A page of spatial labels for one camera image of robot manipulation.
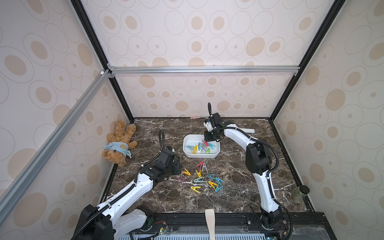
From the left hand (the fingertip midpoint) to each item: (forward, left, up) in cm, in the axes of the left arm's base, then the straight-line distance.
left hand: (183, 165), depth 82 cm
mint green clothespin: (-4, -9, -11) cm, 14 cm away
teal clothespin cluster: (-4, -20, -10) cm, 23 cm away
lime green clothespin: (+16, -15, -10) cm, 25 cm away
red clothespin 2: (+6, -10, -11) cm, 16 cm away
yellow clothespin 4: (0, -9, -10) cm, 14 cm away
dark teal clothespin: (-1, -16, -10) cm, 19 cm away
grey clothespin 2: (+4, -12, -10) cm, 16 cm away
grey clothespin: (+19, -12, -11) cm, 25 cm away
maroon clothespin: (-3, +2, -10) cm, 11 cm away
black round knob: (-11, -62, -1) cm, 63 cm away
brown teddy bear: (+17, +42, -4) cm, 46 cm away
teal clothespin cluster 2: (-7, -21, -11) cm, 24 cm away
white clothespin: (+15, -9, -10) cm, 20 cm away
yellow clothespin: (+17, -6, -10) cm, 20 cm away
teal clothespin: (+20, -9, -10) cm, 24 cm away
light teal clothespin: (+19, -3, -11) cm, 22 cm away
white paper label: (+36, -47, -12) cm, 60 cm away
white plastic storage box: (+26, -5, -11) cm, 28 cm away
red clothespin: (+20, -13, -6) cm, 25 cm away
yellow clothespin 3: (0, -2, -10) cm, 10 cm away
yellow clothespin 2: (-9, -6, -11) cm, 15 cm away
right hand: (+24, -17, -6) cm, 30 cm away
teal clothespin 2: (+20, -18, -11) cm, 29 cm away
